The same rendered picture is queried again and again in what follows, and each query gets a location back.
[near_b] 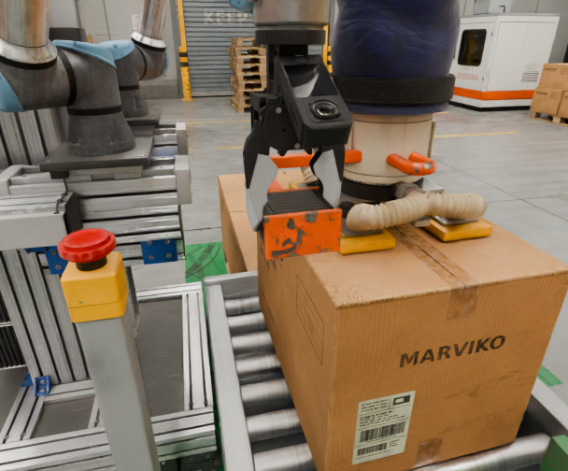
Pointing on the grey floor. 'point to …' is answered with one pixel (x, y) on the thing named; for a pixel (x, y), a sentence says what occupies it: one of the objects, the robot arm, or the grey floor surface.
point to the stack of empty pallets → (241, 84)
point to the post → (112, 361)
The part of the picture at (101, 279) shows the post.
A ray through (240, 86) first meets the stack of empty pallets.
